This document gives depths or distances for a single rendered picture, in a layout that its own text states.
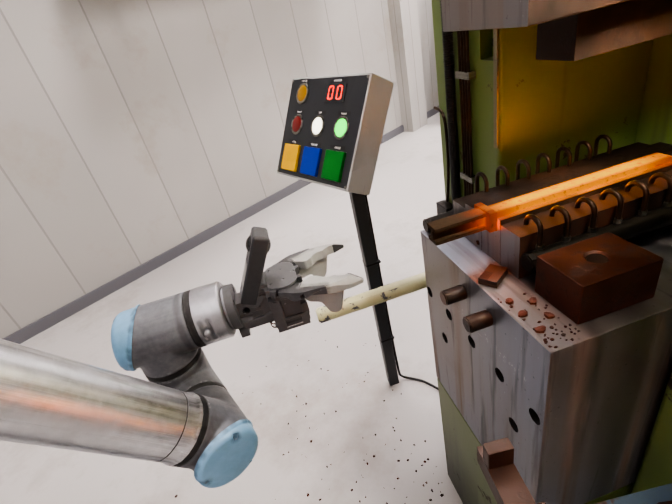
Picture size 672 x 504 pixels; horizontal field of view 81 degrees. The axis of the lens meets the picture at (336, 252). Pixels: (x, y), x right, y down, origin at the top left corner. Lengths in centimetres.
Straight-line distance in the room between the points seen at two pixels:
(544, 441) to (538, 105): 62
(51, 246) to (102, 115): 90
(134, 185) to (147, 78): 73
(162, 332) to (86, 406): 16
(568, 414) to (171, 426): 54
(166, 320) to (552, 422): 58
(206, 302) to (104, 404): 19
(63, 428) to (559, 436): 65
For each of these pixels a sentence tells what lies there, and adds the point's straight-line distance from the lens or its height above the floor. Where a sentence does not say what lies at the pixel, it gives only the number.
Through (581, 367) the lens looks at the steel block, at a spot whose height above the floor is 86.
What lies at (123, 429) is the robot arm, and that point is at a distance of 52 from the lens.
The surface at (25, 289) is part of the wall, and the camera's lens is 313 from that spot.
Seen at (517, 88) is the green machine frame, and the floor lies 114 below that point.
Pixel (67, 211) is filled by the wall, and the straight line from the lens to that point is 305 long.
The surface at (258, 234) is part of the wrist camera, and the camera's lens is 57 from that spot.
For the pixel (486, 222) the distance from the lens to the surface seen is 68.
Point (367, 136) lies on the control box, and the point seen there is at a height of 107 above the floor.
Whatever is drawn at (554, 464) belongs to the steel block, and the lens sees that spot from 79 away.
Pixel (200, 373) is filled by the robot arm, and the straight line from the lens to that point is 68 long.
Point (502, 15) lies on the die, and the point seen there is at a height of 128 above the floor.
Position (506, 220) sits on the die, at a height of 100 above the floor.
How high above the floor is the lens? 132
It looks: 30 degrees down
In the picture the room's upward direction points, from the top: 14 degrees counter-clockwise
